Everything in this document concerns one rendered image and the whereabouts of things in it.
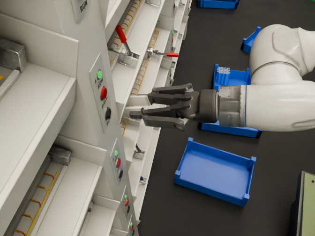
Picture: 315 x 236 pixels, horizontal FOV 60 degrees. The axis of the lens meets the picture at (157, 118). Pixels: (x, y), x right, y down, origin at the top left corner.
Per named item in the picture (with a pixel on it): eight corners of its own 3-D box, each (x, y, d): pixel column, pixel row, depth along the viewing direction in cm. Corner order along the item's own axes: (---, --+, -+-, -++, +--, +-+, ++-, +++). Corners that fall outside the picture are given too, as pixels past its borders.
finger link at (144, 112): (191, 113, 63) (192, 117, 62) (145, 119, 65) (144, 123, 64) (189, 101, 60) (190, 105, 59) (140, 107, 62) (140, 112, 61)
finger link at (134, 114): (151, 115, 64) (148, 125, 62) (131, 114, 65) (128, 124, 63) (150, 111, 63) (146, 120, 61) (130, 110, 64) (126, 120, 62)
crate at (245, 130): (257, 108, 145) (261, 98, 139) (258, 138, 133) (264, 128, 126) (201, 100, 149) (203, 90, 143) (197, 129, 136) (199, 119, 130)
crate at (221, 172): (251, 166, 123) (256, 157, 117) (243, 207, 111) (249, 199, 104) (187, 146, 130) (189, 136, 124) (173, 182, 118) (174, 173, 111)
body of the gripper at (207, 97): (218, 80, 60) (177, 81, 63) (215, 108, 55) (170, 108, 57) (220, 104, 65) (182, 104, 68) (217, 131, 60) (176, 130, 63)
